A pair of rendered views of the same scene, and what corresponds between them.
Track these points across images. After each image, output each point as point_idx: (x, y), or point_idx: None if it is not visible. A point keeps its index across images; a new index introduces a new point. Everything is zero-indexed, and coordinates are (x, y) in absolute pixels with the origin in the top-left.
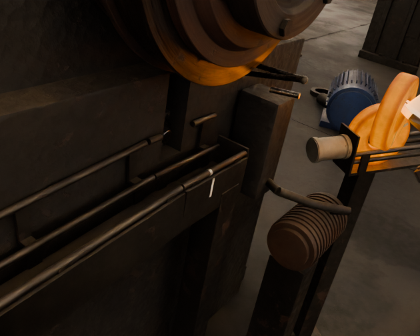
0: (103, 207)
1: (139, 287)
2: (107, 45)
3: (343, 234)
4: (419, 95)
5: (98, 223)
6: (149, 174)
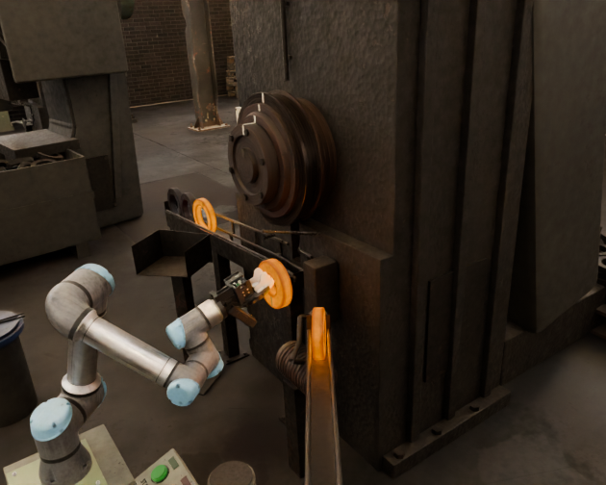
0: (264, 249)
1: None
2: None
3: None
4: (261, 269)
5: None
6: (289, 260)
